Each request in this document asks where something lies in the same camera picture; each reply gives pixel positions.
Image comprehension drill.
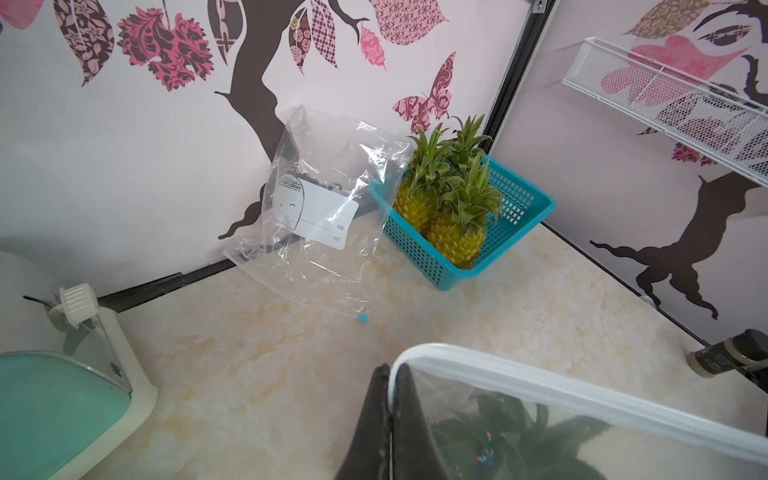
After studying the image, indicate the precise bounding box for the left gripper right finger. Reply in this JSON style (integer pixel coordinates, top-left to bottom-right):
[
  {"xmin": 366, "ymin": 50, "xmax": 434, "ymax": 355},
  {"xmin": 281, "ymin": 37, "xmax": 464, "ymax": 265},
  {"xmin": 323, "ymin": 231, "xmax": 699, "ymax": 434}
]
[{"xmin": 391, "ymin": 364, "xmax": 447, "ymax": 480}]

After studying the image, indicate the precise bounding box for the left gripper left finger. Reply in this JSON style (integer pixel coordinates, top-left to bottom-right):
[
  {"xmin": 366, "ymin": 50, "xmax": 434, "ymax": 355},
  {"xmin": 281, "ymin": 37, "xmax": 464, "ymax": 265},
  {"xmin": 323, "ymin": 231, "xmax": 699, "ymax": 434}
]
[{"xmin": 335, "ymin": 364, "xmax": 392, "ymax": 480}]

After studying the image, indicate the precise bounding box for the zip bag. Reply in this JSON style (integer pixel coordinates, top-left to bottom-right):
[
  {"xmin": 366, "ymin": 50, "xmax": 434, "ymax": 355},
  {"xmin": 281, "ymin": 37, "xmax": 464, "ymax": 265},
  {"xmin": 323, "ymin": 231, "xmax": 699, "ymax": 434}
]
[
  {"xmin": 224, "ymin": 106, "xmax": 414, "ymax": 321},
  {"xmin": 388, "ymin": 343, "xmax": 767, "ymax": 479}
]

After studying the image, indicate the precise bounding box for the teal plastic basket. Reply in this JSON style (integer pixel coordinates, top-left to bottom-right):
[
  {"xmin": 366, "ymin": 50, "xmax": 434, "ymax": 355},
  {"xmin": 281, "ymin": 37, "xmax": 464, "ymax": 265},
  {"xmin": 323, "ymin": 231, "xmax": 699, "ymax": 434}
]
[{"xmin": 370, "ymin": 156, "xmax": 556, "ymax": 291}]

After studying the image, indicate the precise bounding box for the mint green toaster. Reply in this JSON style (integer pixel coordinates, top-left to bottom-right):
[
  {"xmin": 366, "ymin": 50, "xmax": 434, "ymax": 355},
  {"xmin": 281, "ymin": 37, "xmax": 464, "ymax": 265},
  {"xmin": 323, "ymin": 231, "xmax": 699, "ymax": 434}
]
[{"xmin": 1, "ymin": 252, "xmax": 158, "ymax": 479}]

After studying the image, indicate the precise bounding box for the spice jar right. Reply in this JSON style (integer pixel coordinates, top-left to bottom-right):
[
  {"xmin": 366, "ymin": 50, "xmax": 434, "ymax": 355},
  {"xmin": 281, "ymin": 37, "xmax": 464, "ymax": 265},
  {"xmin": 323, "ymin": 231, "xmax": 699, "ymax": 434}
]
[{"xmin": 686, "ymin": 329, "xmax": 767, "ymax": 378}]

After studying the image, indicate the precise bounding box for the white wire wall shelf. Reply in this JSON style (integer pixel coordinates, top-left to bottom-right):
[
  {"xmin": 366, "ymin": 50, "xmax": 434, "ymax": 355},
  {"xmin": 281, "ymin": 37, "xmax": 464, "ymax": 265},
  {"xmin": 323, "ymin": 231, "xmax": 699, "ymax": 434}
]
[{"xmin": 562, "ymin": 37, "xmax": 767, "ymax": 187}]

